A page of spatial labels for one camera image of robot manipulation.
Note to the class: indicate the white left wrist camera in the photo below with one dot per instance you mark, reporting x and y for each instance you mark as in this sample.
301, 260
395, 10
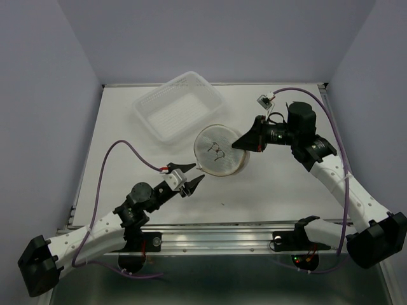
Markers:
175, 180

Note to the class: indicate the white mesh laundry bag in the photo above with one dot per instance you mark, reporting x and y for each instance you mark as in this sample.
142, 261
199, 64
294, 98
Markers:
214, 153

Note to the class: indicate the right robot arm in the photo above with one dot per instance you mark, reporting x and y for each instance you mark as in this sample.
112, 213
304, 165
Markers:
376, 233

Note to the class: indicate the white perforated plastic basket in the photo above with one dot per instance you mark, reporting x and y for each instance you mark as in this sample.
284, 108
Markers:
177, 107

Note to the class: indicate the aluminium front rail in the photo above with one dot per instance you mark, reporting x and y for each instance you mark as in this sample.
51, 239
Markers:
235, 239

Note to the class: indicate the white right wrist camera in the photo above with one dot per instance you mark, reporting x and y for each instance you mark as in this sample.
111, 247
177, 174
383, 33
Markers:
266, 102

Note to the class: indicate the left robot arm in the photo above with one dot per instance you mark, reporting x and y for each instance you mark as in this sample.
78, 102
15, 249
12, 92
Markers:
45, 261

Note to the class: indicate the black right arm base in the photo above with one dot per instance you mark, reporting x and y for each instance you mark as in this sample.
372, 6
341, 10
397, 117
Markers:
305, 257

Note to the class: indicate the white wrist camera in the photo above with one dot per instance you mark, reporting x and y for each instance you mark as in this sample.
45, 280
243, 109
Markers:
175, 180
266, 102

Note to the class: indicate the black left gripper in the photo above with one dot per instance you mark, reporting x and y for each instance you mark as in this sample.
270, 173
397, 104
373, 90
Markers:
189, 187

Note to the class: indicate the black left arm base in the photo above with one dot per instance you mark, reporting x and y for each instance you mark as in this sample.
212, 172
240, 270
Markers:
133, 257

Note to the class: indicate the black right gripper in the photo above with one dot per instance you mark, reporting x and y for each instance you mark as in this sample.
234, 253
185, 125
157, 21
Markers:
254, 140

